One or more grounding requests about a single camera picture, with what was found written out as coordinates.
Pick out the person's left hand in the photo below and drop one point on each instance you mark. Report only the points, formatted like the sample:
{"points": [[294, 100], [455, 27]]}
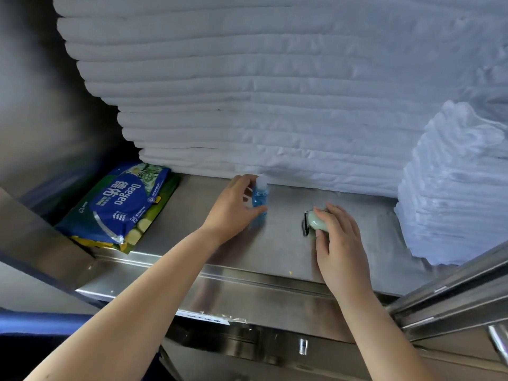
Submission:
{"points": [[226, 212]]}

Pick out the person's right hand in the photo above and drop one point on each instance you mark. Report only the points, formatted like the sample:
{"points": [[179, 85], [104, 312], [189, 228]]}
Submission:
{"points": [[343, 253]]}

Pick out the person's left thumb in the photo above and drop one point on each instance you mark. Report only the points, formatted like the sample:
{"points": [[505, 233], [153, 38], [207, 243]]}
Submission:
{"points": [[254, 213]]}

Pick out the person's right thumb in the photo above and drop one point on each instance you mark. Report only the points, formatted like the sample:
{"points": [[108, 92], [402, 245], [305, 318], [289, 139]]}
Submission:
{"points": [[320, 244]]}

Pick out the small blue liquid bottle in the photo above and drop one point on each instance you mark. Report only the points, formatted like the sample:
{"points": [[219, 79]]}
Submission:
{"points": [[262, 194]]}

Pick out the person's right forearm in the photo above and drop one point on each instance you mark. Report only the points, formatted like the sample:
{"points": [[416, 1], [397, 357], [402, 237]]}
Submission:
{"points": [[381, 337]]}

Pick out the person's left forearm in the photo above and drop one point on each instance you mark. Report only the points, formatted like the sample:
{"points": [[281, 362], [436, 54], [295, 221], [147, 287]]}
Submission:
{"points": [[131, 309]]}

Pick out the stainless steel cabinet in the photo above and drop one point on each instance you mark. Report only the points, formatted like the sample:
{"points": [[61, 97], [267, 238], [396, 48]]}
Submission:
{"points": [[277, 249]]}

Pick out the small metal cabinet lock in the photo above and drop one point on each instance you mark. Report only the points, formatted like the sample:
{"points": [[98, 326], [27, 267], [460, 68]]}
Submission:
{"points": [[303, 347]]}

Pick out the green yellow wipes packet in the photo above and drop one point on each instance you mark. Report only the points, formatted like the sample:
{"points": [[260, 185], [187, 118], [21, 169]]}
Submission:
{"points": [[149, 222]]}

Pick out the white paper label strip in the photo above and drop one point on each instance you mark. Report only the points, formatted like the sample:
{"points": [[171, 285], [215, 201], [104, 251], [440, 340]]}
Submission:
{"points": [[202, 316]]}

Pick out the stack of white folded towels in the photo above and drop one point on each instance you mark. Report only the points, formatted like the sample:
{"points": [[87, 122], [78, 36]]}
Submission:
{"points": [[277, 95]]}

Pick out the blue wet wipes packet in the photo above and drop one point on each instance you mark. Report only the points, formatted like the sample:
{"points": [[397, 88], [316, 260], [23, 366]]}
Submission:
{"points": [[119, 202]]}

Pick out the stack of small white cloths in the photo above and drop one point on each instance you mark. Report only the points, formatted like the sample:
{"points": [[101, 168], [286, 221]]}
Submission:
{"points": [[444, 186]]}

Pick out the steel sliding cabinet door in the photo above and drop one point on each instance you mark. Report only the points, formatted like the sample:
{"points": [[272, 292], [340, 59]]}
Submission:
{"points": [[448, 297]]}

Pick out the dark blue garment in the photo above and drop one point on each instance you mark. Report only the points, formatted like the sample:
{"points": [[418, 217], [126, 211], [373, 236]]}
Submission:
{"points": [[35, 353]]}

